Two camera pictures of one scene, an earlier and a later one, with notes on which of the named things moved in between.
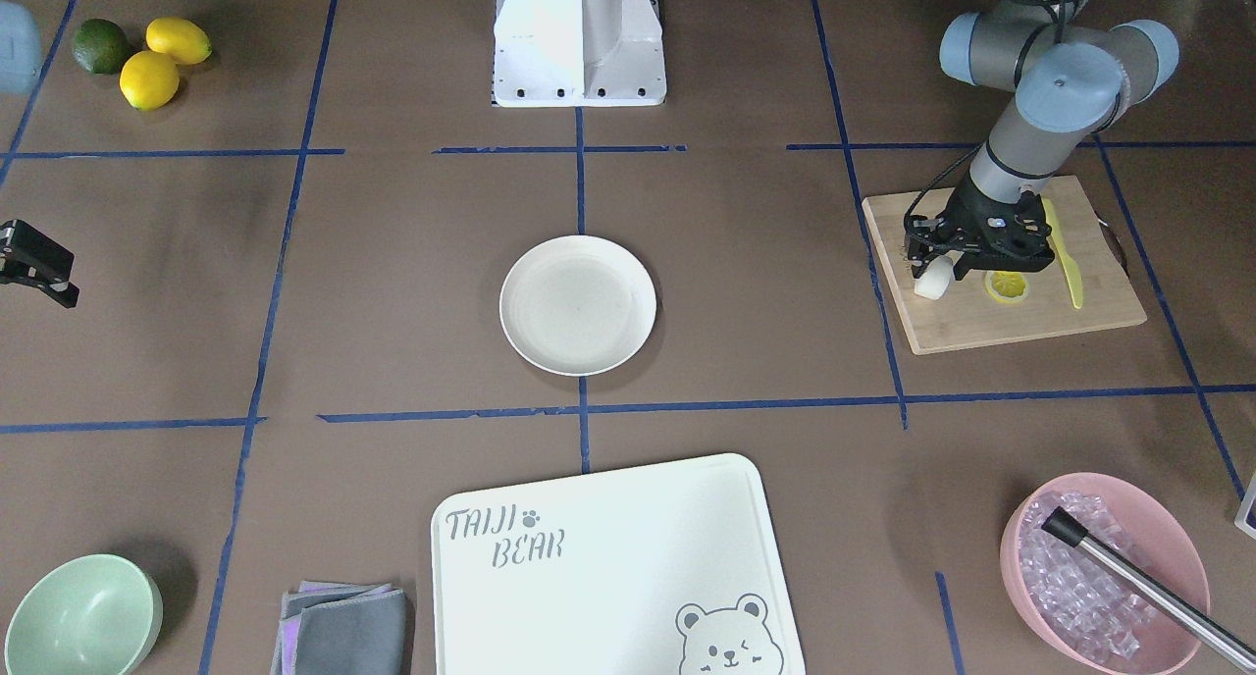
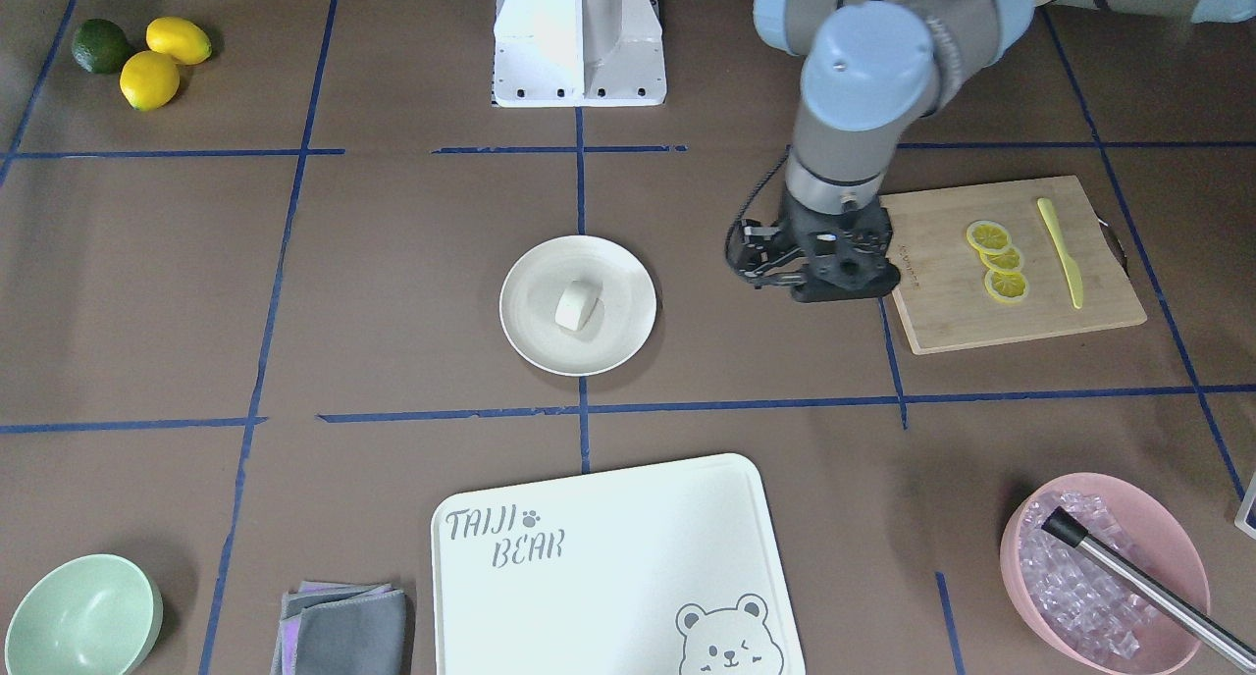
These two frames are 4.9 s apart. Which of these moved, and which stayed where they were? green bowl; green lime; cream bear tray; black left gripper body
Moved: black left gripper body
Stayed: cream bear tray; green bowl; green lime
